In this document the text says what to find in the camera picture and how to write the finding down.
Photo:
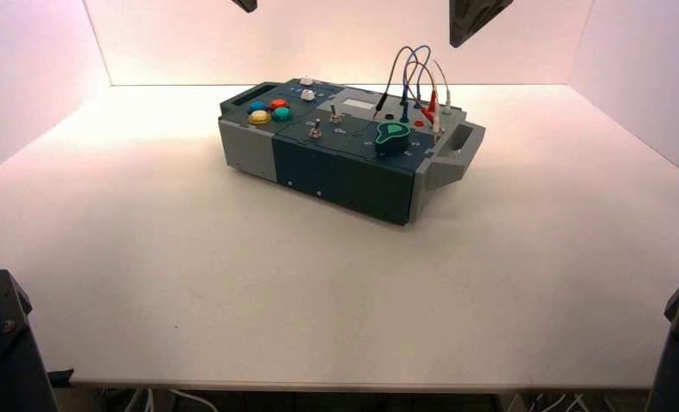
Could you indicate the grey and blue task box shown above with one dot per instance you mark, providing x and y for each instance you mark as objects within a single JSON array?
[{"x": 339, "y": 176}]

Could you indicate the green and black rotary knob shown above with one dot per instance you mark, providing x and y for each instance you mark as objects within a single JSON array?
[{"x": 393, "y": 139}]

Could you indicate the white rectangular display panel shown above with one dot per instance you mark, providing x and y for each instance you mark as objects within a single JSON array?
[{"x": 357, "y": 104}]

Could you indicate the teal dome push button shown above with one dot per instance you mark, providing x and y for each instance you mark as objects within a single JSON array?
[{"x": 281, "y": 113}]

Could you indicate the white round knob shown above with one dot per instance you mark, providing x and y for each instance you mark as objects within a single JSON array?
[
  {"x": 306, "y": 81},
  {"x": 308, "y": 95}
]

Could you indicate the red dome push button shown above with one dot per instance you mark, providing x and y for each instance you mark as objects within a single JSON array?
[{"x": 279, "y": 104}]

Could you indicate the yellow dome push button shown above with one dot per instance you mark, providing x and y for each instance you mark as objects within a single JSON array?
[{"x": 259, "y": 118}]

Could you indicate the blue dome push button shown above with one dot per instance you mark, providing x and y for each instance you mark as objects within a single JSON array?
[{"x": 257, "y": 106}]

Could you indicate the black table clamp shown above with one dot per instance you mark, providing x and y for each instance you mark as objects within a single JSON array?
[{"x": 60, "y": 377}]

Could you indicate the metal toggle switch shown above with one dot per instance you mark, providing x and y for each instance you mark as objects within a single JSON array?
[
  {"x": 316, "y": 132},
  {"x": 334, "y": 116}
]

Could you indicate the small black angular mount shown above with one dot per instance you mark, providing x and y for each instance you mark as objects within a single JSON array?
[{"x": 246, "y": 4}]

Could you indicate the large black angular mount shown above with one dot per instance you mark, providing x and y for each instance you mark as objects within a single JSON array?
[{"x": 472, "y": 20}]

